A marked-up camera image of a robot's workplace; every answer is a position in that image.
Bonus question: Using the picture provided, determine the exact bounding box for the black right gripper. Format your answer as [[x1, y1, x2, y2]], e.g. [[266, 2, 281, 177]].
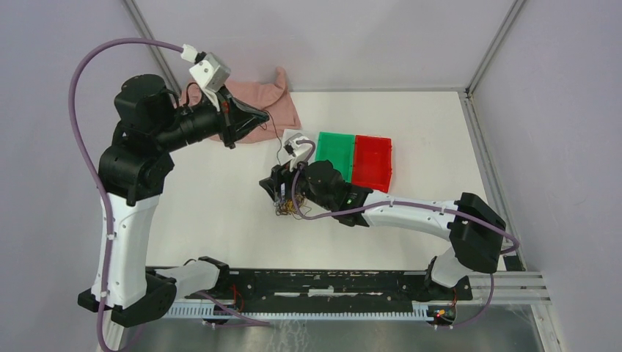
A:
[[259, 152, 334, 211]]

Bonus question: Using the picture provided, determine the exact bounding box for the cable bundle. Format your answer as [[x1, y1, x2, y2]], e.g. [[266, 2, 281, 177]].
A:
[[273, 193, 308, 219]]

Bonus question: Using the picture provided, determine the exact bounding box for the thin black cable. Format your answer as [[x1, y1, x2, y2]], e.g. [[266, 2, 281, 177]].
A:
[[262, 109, 288, 166]]

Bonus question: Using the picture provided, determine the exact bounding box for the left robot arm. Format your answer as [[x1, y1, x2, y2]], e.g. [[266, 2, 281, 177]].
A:
[[78, 74, 269, 328]]

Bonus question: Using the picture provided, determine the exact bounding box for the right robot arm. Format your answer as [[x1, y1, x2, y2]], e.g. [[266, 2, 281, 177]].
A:
[[259, 161, 506, 299]]

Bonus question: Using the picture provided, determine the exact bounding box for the clear plastic bin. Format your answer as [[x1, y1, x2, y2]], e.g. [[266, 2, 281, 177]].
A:
[[277, 129, 319, 164]]

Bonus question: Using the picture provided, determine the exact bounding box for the pink cloth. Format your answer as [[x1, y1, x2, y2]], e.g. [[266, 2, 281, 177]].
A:
[[180, 66, 302, 144]]

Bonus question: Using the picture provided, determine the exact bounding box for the green plastic bin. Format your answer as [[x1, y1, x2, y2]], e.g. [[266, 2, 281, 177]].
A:
[[315, 131, 355, 182]]

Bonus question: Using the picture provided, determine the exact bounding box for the red plastic bin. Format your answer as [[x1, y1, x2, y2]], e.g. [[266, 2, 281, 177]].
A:
[[351, 135, 392, 193]]

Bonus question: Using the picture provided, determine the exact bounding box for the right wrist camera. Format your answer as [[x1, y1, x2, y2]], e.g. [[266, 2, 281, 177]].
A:
[[285, 136, 316, 166]]

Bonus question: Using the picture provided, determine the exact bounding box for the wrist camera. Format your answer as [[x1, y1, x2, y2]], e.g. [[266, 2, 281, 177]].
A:
[[285, 136, 316, 166], [189, 52, 231, 94]]

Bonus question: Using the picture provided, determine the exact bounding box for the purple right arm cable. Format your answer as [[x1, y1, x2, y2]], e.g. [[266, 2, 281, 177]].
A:
[[290, 139, 521, 256]]

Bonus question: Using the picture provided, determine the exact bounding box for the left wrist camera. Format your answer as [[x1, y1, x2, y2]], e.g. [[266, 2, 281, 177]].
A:
[[189, 52, 231, 94]]

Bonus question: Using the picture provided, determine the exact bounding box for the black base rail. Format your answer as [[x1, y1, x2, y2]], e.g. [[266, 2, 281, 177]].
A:
[[145, 265, 473, 315]]

